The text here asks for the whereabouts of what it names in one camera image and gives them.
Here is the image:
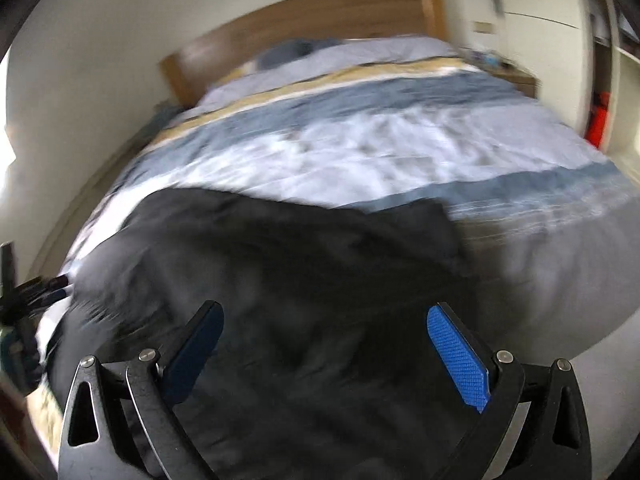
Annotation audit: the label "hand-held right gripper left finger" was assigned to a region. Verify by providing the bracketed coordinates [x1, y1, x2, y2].
[57, 301, 225, 480]

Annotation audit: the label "white wardrobe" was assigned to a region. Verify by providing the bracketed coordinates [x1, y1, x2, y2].
[492, 0, 640, 161]

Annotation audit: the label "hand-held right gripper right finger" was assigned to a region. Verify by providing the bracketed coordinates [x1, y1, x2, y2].
[426, 302, 594, 480]

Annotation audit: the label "blue pillow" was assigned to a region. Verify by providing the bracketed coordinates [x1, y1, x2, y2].
[256, 38, 323, 70]

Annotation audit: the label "wooden bed headboard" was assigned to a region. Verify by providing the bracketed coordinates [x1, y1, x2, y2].
[160, 0, 447, 107]

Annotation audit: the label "red bag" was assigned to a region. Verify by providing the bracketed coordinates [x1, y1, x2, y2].
[584, 91, 615, 150]

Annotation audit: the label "bed with striped duvet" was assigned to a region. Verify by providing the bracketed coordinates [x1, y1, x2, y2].
[35, 34, 640, 466]

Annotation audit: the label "wooden nightstand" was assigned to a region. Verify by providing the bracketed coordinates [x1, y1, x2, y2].
[492, 66, 539, 99]

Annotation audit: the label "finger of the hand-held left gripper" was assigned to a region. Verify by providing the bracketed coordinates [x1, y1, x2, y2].
[25, 290, 73, 310]
[22, 275, 70, 295]

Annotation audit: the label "black puffer jacket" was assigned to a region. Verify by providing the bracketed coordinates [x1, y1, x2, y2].
[50, 187, 483, 480]

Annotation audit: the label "blue cloth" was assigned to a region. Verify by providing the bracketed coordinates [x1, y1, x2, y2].
[150, 102, 188, 128]

